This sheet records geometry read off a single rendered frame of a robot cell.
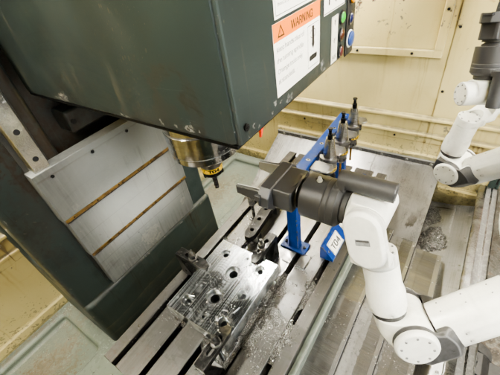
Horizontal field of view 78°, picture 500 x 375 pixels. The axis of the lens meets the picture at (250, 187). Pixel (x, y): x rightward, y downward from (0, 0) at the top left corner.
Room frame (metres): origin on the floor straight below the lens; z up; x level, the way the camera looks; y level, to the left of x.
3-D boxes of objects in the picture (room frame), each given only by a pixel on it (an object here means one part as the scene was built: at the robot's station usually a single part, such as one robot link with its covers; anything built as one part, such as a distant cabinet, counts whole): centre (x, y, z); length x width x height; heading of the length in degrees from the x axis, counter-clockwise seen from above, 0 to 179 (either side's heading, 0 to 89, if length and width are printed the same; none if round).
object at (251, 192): (0.47, 0.01, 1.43); 0.06 x 0.02 x 0.03; 50
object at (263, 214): (0.87, -0.03, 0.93); 0.26 x 0.05 x 0.06; 145
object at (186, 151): (0.60, 0.08, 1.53); 0.16 x 0.16 x 0.12
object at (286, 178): (0.45, -0.09, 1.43); 0.13 x 0.12 x 0.10; 140
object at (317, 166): (0.78, -0.24, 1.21); 0.07 x 0.05 x 0.01; 50
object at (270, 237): (0.67, -0.01, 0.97); 0.13 x 0.03 x 0.15; 140
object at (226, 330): (0.37, 0.17, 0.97); 0.13 x 0.03 x 0.15; 140
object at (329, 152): (0.82, -0.28, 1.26); 0.04 x 0.04 x 0.07
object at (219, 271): (0.56, 0.14, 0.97); 0.29 x 0.23 x 0.05; 140
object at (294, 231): (0.73, -0.13, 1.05); 0.10 x 0.05 x 0.30; 50
